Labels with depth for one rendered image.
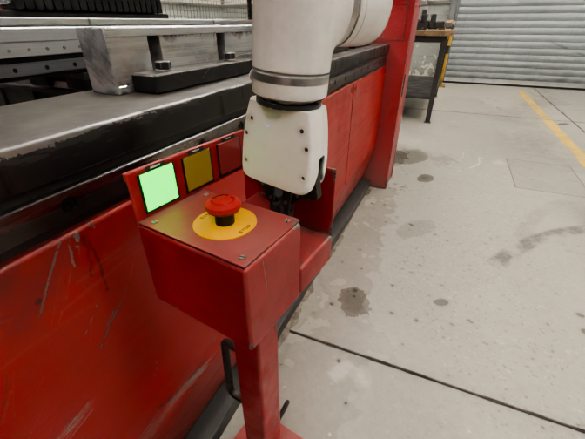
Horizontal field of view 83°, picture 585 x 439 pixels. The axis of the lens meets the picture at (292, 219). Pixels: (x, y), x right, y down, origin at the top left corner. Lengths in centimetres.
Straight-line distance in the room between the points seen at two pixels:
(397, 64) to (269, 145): 180
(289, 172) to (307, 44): 13
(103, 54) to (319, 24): 38
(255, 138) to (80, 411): 44
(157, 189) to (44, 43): 53
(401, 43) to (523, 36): 532
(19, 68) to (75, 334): 53
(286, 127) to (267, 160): 5
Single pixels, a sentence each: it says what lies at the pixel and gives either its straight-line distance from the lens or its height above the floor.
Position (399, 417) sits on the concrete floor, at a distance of 115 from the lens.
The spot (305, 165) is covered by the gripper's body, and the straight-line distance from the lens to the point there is 38.
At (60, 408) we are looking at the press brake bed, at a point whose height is 55.
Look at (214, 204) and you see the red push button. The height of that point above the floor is 81.
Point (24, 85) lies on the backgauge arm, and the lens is 113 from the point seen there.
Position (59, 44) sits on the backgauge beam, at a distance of 90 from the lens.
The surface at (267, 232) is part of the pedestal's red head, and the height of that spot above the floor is 78.
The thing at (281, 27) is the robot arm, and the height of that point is 97.
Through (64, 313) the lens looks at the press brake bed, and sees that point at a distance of 50.
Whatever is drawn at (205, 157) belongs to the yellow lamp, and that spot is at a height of 82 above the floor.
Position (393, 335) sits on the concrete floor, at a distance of 133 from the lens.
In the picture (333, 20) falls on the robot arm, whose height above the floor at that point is 98.
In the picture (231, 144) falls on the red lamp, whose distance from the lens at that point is 49.
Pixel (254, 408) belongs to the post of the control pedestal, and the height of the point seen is 37.
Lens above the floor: 98
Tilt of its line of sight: 31 degrees down
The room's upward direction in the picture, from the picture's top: straight up
